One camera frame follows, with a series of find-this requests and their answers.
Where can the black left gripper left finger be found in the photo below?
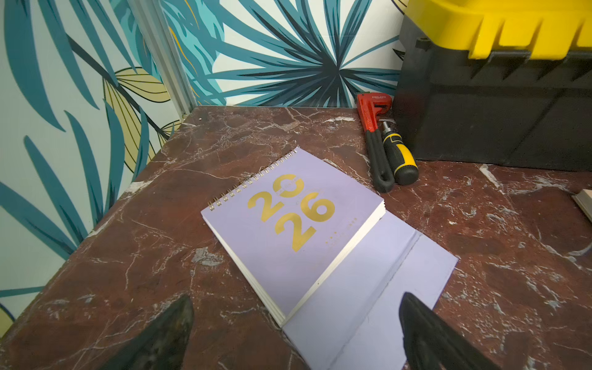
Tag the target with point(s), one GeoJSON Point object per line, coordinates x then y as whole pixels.
{"type": "Point", "coordinates": [162, 345]}

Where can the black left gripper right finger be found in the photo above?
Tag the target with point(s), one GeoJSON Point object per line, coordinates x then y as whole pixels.
{"type": "Point", "coordinates": [430, 343]}

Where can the pink calendar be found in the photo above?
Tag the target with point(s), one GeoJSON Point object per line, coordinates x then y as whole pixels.
{"type": "Point", "coordinates": [584, 201]}

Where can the purple calendar back left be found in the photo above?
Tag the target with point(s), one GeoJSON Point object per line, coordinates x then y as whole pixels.
{"type": "Point", "coordinates": [328, 260]}

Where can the yellow black screwdriver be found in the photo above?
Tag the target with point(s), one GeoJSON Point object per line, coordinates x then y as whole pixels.
{"type": "Point", "coordinates": [400, 158]}

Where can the red pipe wrench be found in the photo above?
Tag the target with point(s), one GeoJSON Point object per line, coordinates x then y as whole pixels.
{"type": "Point", "coordinates": [370, 105]}

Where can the yellow black toolbox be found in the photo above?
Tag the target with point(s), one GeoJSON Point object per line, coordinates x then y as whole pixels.
{"type": "Point", "coordinates": [499, 82]}

